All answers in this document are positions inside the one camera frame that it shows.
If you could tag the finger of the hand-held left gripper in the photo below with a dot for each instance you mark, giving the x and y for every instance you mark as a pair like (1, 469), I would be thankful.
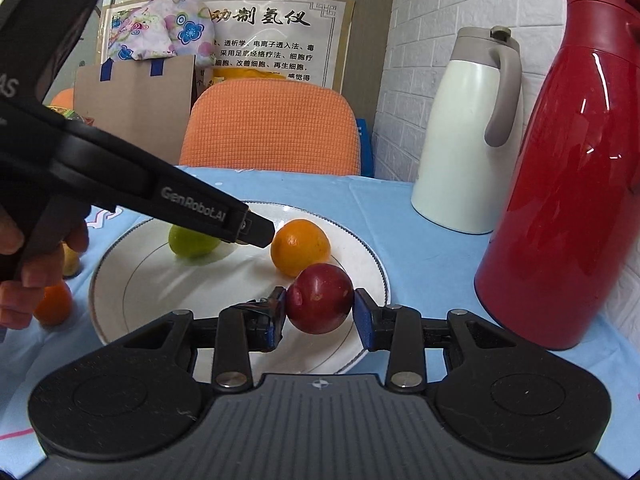
(257, 229)

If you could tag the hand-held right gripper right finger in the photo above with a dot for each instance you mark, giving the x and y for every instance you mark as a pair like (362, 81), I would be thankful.
(362, 326)

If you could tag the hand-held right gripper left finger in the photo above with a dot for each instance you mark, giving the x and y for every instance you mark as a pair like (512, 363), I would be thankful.
(276, 319)

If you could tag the red apple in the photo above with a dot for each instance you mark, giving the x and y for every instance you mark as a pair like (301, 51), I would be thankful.
(320, 300)

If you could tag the green apple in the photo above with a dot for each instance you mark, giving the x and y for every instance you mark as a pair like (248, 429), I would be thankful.
(192, 246)

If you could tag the white round plate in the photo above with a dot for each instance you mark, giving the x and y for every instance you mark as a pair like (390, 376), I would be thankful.
(150, 280)

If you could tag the person's left hand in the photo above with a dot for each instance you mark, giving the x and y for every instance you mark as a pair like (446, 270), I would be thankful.
(35, 287)

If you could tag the orange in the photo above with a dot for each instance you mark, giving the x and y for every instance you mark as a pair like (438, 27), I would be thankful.
(52, 306)
(300, 247)

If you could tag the orange chair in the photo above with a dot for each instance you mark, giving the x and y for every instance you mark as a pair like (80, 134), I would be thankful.
(62, 97)
(270, 125)

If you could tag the blue tape strip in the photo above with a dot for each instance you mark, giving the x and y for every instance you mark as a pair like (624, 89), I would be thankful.
(106, 70)
(157, 66)

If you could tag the instant noodle bowl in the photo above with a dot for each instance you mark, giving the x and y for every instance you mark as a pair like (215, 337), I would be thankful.
(75, 115)

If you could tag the blue star tablecloth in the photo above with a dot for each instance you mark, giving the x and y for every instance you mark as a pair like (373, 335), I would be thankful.
(400, 220)

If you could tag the cardboard box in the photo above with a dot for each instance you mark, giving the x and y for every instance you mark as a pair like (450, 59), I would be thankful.
(135, 110)

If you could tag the floral cloth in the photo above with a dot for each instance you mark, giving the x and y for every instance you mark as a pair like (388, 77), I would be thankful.
(170, 25)

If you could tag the blue packet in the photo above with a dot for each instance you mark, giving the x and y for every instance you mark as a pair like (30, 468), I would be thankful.
(365, 146)

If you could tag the yellow plastic bag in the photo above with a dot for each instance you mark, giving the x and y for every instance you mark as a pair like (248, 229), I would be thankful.
(250, 76)

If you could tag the brown kiwi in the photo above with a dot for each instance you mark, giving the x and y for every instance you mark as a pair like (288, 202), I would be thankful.
(71, 261)

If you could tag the white thermos jug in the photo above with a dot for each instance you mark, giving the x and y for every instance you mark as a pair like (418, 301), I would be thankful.
(460, 150)

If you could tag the red thermos jug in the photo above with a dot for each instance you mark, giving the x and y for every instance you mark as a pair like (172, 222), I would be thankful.
(565, 185)

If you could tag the yellow framed wall poster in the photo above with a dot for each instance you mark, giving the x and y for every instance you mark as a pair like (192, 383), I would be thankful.
(280, 40)

